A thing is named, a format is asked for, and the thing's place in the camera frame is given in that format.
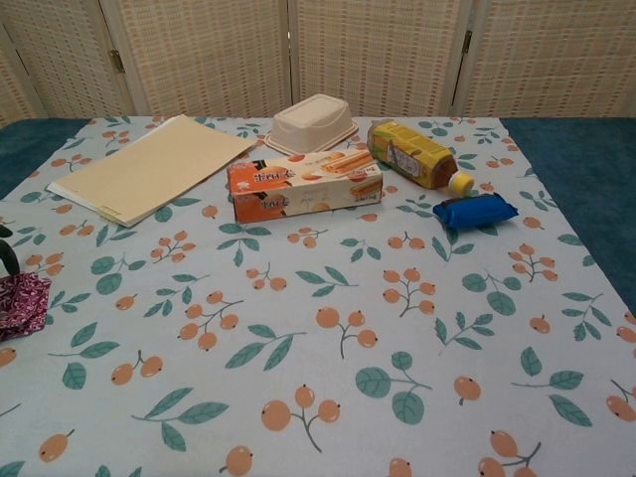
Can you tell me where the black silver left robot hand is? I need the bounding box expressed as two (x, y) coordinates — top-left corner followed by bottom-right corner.
(0, 226), (22, 275)

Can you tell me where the cream manila paper folder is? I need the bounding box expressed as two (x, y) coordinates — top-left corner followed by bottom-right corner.
(45, 113), (258, 229)

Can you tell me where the woven folding screen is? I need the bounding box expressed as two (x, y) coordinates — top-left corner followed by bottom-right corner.
(0, 0), (636, 125)

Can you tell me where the orange white biscuit box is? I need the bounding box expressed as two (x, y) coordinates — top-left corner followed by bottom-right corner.
(226, 150), (385, 224)

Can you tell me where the fruit leaf print tablecloth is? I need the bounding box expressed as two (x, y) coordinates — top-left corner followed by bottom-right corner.
(0, 114), (636, 477)

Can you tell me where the beige plastic container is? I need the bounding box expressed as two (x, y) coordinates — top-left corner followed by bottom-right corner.
(265, 94), (360, 153)

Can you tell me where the yellow label tea bottle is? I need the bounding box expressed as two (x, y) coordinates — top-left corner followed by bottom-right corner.
(366, 120), (474, 195)

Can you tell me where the blue snack packet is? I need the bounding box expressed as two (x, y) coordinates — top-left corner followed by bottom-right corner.
(431, 192), (520, 230)

